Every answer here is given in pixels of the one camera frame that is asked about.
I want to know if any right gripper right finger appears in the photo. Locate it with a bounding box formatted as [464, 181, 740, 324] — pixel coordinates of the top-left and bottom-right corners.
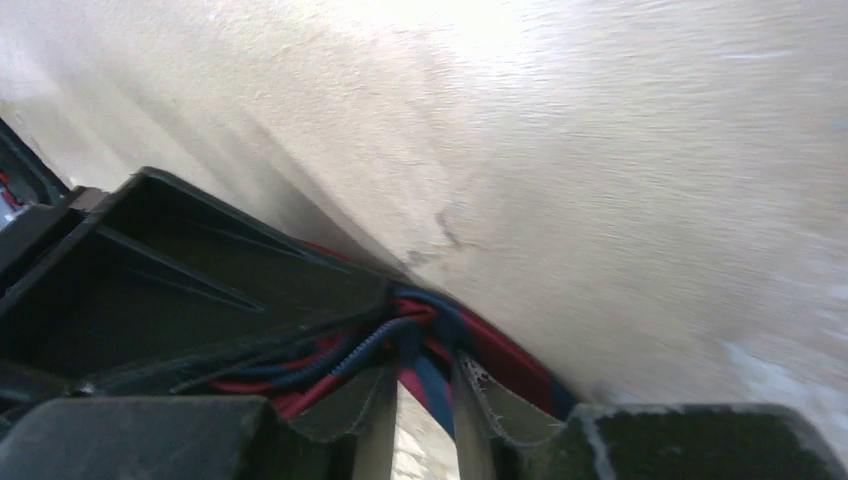
[453, 356, 847, 479]

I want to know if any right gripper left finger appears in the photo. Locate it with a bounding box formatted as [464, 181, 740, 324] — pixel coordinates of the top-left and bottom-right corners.
[1, 361, 396, 479]

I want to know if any red navy striped tie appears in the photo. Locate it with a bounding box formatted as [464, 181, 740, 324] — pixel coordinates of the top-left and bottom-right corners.
[205, 282, 577, 436]

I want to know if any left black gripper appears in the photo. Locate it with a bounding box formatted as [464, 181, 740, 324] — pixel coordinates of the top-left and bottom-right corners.
[0, 119, 393, 439]

